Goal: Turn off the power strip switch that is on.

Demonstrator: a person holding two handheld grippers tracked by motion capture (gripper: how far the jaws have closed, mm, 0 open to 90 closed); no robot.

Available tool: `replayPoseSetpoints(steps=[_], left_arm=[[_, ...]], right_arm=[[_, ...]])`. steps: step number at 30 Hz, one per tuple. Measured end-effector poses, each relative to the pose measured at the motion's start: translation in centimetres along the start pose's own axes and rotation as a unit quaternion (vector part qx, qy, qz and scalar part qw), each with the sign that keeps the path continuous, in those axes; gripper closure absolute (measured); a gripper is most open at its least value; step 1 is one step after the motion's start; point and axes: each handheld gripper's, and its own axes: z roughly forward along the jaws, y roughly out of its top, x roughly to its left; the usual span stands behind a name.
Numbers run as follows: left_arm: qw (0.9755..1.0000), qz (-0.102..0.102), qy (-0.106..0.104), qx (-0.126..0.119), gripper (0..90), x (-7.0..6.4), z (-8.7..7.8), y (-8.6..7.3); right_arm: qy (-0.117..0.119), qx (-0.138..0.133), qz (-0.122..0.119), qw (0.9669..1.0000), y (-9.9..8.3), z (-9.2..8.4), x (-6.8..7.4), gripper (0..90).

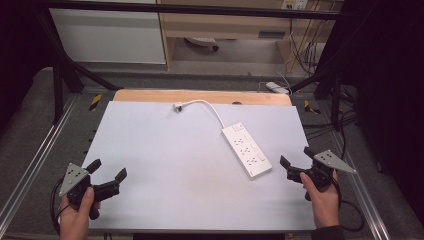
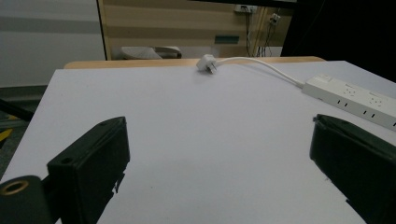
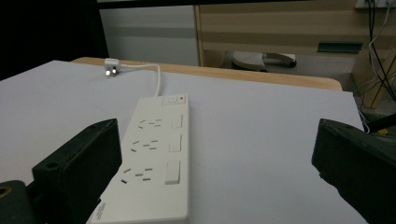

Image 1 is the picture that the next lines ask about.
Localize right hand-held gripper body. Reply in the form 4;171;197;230
286;149;357;193

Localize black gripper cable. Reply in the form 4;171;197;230
49;177;73;235
331;178;365;233

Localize black curtain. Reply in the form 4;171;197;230
339;0;424;228
0;0;56;131

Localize white floor power strip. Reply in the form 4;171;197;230
265;81;291;96

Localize light wooden desk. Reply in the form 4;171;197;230
156;0;345;70

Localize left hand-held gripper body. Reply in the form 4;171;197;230
59;162;120;212

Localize white cabinet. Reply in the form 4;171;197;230
49;0;167;65

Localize yellow black tape strip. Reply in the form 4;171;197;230
88;93;103;112
303;99;322;115

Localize office chair base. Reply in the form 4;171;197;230
184;36;221;52

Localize wooden table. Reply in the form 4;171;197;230
112;88;293;107

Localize white power strip cable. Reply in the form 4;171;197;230
180;99;228;130

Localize white table mat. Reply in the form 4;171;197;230
81;100;316;232

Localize black floor cables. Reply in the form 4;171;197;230
300;84;359;143

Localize person's right hand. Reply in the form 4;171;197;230
299;169;341;230

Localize bundle of hanging cables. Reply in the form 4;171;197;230
288;9;329;76

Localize black frame bar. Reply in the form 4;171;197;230
41;0;346;21

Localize black metal stand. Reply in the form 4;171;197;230
34;8;125;125
289;19;348;131

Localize wall socket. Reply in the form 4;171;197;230
280;0;310;11

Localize aluminium rail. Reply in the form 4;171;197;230
0;94;80;228
327;131;392;240

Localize person's left hand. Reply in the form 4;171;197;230
57;187;101;240

